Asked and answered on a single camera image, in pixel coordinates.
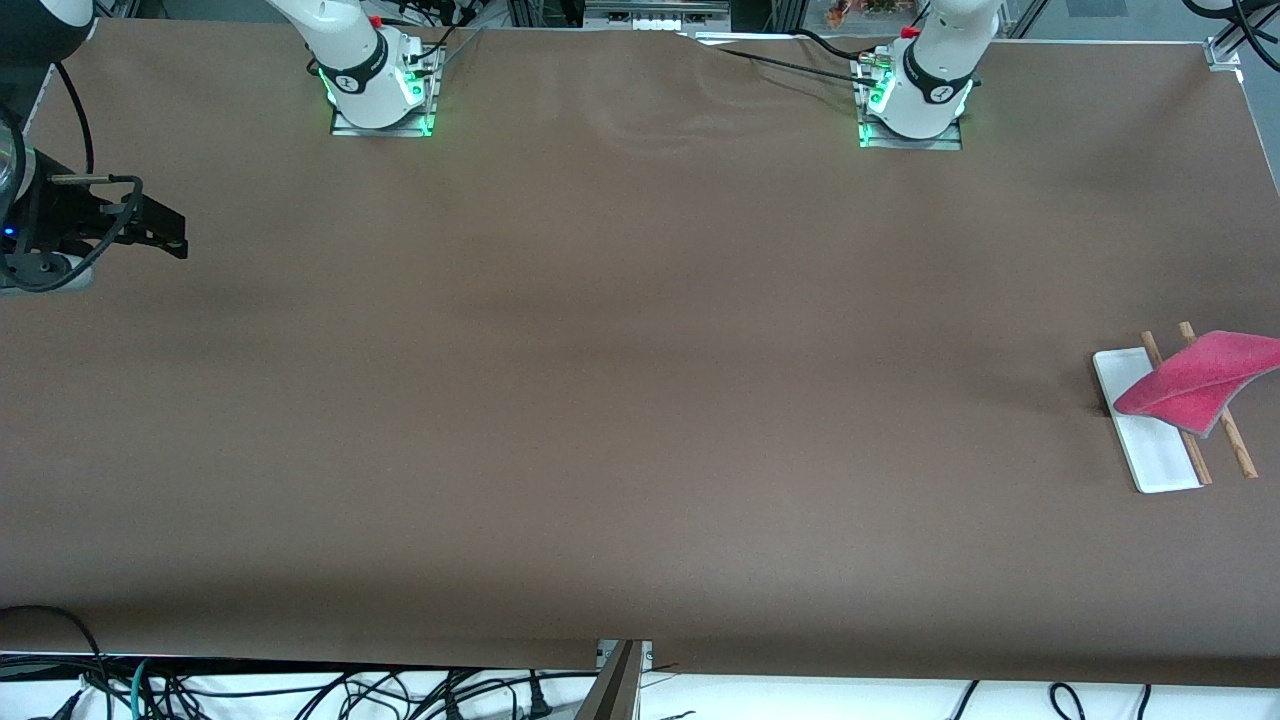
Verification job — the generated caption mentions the thick black cable loop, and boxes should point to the thick black cable loop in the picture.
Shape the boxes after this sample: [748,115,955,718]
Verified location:
[0,605,111,720]

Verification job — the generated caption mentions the brown wooden beam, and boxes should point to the brown wooden beam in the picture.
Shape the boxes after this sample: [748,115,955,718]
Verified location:
[575,640,646,720]

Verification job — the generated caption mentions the black arm base cable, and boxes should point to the black arm base cable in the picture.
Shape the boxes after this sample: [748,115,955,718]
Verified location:
[680,28,881,89]

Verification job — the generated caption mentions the grey device white connectors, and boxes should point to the grey device white connectors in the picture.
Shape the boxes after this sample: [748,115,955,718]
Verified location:
[583,0,733,33]

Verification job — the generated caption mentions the aluminium frame profile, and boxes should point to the aluminium frame profile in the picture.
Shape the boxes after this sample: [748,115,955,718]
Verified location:
[1205,0,1280,71]

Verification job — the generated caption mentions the black power plug cable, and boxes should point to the black power plug cable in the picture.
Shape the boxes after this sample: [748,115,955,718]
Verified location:
[440,668,557,719]

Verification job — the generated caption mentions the brown table cover sheet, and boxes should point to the brown table cover sheet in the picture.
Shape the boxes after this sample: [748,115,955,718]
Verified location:
[0,20,1280,689]

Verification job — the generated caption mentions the pink towel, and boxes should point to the pink towel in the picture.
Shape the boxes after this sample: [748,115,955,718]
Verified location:
[1113,330,1280,439]

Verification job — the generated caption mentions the white rectangular tray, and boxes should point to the white rectangular tray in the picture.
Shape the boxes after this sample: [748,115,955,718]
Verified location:
[1092,321,1260,495]

